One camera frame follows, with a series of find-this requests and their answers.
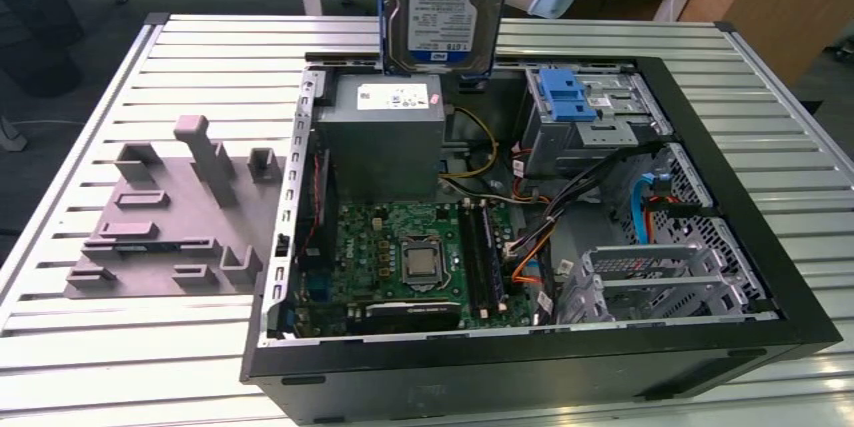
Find hard disk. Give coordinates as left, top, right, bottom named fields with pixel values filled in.
left=375, top=0, right=520, bottom=79

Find silver metal disk bay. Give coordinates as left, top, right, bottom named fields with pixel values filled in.
left=580, top=244, right=749, bottom=323

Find blue plastic drive latch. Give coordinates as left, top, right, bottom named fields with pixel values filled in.
left=540, top=68, right=600, bottom=123

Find grey power supply unit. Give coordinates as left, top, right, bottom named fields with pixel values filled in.
left=313, top=72, right=448, bottom=203

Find metal optical drive cage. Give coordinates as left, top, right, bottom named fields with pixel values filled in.
left=522, top=66, right=673, bottom=178

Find CPU socket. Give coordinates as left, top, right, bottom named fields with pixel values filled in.
left=397, top=235, right=449, bottom=293

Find green motherboard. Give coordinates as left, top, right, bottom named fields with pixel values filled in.
left=293, top=199, right=536, bottom=336

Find black RAM slot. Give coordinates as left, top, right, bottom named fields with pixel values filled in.
left=464, top=200, right=488, bottom=316

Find silver CPU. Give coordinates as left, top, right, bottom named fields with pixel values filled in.
left=403, top=248, right=442, bottom=278

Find dark blue RAM stick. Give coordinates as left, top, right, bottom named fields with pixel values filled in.
left=484, top=204, right=508, bottom=306

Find grey parts rack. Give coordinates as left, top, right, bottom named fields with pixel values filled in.
left=63, top=115, right=290, bottom=301

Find black graphics card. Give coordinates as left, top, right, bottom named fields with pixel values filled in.
left=346, top=299, right=464, bottom=334

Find black open PC case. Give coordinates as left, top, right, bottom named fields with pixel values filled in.
left=239, top=50, right=844, bottom=423

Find yellow and black wire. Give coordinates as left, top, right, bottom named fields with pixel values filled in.
left=440, top=105, right=502, bottom=181

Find thin red wire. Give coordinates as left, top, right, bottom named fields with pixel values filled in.
left=303, top=149, right=334, bottom=256

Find black sleeved cable bundle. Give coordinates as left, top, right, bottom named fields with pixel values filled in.
left=506, top=144, right=669, bottom=258

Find blue flat data wire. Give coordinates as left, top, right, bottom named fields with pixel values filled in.
left=626, top=170, right=677, bottom=248

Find orange and red wires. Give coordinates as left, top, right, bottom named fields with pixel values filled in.
left=510, top=241, right=556, bottom=288

